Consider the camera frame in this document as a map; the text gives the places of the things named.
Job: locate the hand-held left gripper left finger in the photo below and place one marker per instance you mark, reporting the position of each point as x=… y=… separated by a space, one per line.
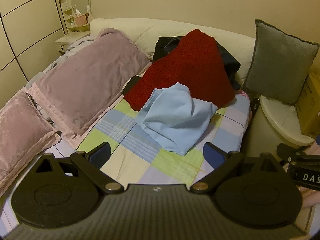
x=100 y=153

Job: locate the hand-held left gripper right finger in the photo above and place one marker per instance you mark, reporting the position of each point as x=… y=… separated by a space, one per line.
x=213 y=153

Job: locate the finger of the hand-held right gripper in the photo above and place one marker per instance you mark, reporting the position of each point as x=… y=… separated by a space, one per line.
x=287 y=150

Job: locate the light blue shirt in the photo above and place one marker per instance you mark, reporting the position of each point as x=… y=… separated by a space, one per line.
x=175 y=115

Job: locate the person's right forearm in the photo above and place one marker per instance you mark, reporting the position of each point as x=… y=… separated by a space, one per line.
x=311 y=197

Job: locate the checked bed sheet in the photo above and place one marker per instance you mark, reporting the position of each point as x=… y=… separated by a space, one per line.
x=130 y=160

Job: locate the white round nightstand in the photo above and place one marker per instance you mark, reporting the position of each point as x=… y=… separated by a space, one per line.
x=270 y=120

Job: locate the yellow cardboard box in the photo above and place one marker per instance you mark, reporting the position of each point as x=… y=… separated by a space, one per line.
x=311 y=100

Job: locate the purple pillow with pink band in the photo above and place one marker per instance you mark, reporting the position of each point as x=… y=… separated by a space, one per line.
x=87 y=80

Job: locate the purple velvet pillow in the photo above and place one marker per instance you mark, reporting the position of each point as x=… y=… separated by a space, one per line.
x=22 y=130

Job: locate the grey cushion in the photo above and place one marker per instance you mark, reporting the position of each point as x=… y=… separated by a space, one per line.
x=277 y=62

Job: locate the dark red garment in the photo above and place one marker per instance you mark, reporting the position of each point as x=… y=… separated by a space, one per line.
x=190 y=65

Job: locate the dark navy garment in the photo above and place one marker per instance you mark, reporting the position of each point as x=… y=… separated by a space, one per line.
x=230 y=60

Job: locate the lilac crumpled blanket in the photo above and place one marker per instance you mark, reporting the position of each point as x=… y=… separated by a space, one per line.
x=72 y=44

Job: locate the cream padded headboard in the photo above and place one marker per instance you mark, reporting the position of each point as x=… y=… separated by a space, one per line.
x=125 y=27

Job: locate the pink tissue box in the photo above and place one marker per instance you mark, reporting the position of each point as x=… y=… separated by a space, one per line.
x=81 y=20

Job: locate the cream wardrobe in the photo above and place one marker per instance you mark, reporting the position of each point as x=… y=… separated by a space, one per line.
x=25 y=30

